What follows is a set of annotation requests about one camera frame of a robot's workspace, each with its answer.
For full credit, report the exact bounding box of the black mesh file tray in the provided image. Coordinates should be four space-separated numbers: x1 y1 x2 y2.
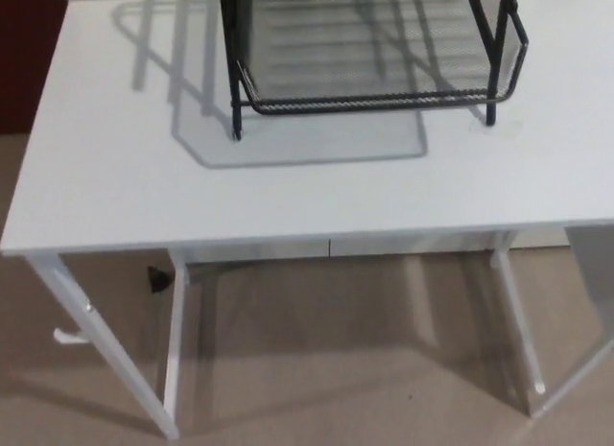
237 0 531 116

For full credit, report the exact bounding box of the white desk leg hook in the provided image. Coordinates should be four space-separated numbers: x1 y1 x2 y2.
53 327 89 345

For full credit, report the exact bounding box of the dark red cabinet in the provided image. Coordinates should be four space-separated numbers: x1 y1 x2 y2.
0 0 73 136

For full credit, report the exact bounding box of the black wire file rack frame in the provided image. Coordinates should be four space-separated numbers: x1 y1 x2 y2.
218 0 522 142

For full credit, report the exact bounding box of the white metal desk leg frame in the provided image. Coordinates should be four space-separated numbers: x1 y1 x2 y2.
488 229 614 419
23 246 191 441

